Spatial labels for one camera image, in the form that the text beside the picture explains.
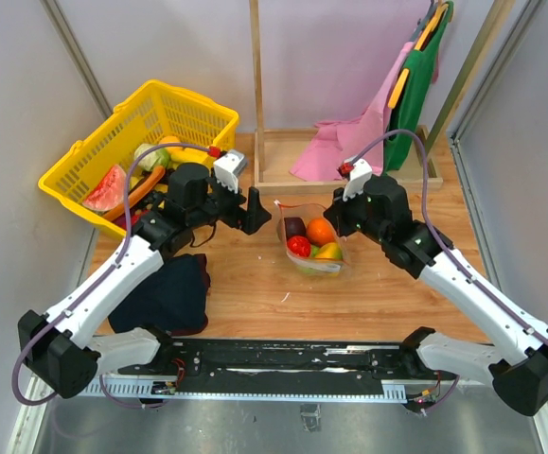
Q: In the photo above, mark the red bell pepper toy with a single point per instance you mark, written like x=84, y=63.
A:
x=299, y=245

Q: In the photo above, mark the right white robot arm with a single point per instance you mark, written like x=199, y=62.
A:
x=515, y=361

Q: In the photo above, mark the orange fruit toy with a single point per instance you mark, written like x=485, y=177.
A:
x=330, y=251

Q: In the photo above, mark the green garment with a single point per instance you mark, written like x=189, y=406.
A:
x=417, y=71

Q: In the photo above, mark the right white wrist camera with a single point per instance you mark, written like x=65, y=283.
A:
x=357, y=173

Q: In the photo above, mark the orange carrot toy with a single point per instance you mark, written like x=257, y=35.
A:
x=137, y=194

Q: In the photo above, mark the wooden rack post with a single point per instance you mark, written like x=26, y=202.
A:
x=467, y=43
x=257, y=71

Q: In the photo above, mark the round orange toy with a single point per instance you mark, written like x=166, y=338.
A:
x=319, y=232

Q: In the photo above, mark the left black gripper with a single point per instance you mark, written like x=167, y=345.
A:
x=249, y=220

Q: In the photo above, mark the left wooden rack post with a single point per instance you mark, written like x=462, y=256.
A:
x=257, y=71

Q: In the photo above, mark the yellow lemon toy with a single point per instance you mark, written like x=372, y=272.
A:
x=170, y=141

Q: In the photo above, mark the clear zip top bag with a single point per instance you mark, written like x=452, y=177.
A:
x=306, y=212

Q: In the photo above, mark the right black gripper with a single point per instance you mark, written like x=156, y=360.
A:
x=336, y=212

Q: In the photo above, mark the yellow plastic shopping basket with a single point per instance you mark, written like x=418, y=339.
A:
x=152, y=112

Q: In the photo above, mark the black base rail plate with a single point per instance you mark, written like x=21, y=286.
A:
x=292, y=368

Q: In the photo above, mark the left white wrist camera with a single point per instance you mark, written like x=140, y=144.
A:
x=228, y=168

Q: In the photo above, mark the green cabbage toy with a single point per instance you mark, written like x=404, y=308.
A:
x=159, y=157

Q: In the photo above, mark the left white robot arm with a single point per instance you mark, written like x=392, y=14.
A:
x=61, y=346

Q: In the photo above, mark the yellow banana bunch toy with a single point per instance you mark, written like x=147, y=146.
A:
x=321, y=269

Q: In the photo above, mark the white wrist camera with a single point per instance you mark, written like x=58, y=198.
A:
x=357, y=173
x=228, y=168

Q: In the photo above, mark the purple mangosteen toy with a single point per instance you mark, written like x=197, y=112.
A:
x=294, y=226

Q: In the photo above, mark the pink garment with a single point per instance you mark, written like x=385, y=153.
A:
x=338, y=140

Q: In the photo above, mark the right wooden rack post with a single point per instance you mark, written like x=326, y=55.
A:
x=467, y=43

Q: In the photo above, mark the watermelon slice toy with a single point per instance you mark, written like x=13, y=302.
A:
x=109, y=193

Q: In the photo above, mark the dark navy folded cloth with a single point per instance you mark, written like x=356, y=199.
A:
x=172, y=299

